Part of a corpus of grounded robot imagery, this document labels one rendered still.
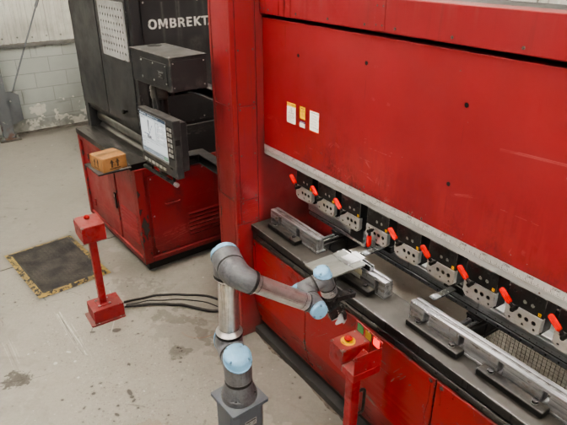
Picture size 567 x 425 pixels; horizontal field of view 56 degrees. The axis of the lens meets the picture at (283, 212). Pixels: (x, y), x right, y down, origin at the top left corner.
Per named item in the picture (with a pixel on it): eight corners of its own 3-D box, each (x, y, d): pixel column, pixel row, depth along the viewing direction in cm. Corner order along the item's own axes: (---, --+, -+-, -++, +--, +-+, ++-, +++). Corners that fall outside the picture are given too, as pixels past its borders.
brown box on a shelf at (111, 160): (84, 164, 415) (82, 149, 409) (116, 158, 429) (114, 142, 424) (99, 176, 394) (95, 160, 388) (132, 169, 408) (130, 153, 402)
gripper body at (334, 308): (322, 313, 248) (315, 295, 241) (337, 303, 250) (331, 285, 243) (332, 322, 242) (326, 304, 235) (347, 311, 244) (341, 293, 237)
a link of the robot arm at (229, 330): (220, 370, 226) (217, 258, 203) (212, 347, 239) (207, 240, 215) (247, 364, 230) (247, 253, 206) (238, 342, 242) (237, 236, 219)
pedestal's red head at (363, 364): (328, 358, 265) (330, 329, 257) (354, 347, 272) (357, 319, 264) (353, 384, 249) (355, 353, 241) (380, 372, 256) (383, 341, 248)
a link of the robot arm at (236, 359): (228, 390, 216) (226, 364, 210) (219, 368, 227) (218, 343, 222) (256, 384, 220) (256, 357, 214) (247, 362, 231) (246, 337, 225)
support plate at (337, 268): (304, 266, 280) (304, 264, 280) (342, 251, 294) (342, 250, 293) (326, 281, 267) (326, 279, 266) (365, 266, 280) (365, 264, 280)
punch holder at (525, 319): (503, 317, 210) (510, 282, 203) (515, 309, 215) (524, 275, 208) (537, 337, 199) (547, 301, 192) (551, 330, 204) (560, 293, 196)
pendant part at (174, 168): (143, 159, 351) (137, 105, 335) (159, 156, 357) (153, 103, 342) (177, 180, 319) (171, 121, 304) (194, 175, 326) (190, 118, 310)
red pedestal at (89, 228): (84, 314, 405) (65, 216, 369) (117, 303, 418) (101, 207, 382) (92, 328, 391) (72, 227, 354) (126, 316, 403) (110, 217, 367)
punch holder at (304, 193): (295, 196, 315) (296, 169, 307) (307, 193, 319) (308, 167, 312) (311, 205, 303) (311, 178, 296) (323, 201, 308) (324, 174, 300)
